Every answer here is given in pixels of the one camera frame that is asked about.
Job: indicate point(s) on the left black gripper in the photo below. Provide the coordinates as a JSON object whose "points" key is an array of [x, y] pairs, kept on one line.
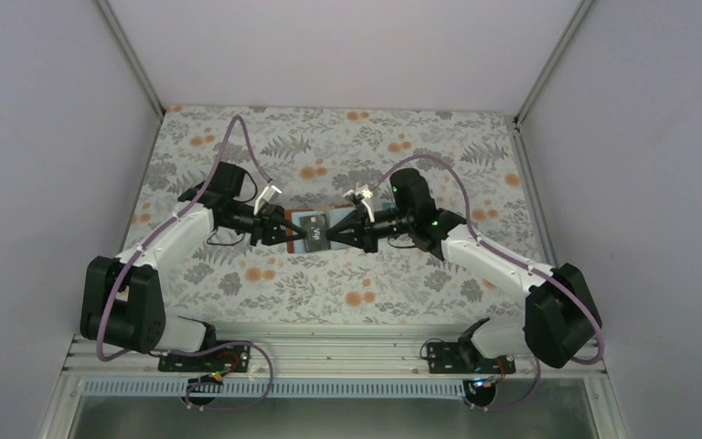
{"points": [[268, 224]]}

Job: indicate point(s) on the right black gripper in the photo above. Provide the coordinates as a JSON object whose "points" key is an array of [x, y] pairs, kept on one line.
{"points": [[367, 228]]}

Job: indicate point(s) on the brown leather card holder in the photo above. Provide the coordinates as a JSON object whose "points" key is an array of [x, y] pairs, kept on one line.
{"points": [[333, 213]]}

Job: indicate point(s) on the black VIP credit card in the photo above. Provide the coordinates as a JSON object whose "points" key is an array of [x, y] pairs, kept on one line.
{"points": [[315, 226]]}

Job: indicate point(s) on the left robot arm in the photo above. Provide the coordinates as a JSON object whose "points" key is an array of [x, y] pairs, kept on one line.
{"points": [[123, 299]]}

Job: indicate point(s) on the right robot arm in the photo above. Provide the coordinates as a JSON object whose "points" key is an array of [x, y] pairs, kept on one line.
{"points": [[560, 317]]}

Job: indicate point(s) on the floral patterned table mat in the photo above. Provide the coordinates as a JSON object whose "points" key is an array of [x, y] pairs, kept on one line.
{"points": [[314, 156]]}

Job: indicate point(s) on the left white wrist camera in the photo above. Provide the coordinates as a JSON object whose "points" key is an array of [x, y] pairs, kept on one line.
{"points": [[266, 196]]}

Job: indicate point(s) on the aluminium rail frame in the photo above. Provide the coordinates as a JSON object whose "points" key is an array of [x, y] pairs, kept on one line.
{"points": [[315, 351]]}

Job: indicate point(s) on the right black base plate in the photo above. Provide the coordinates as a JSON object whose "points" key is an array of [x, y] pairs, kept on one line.
{"points": [[445, 358]]}

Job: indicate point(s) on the blue slotted cable duct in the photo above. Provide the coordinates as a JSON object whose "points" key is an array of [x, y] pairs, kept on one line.
{"points": [[280, 388]]}

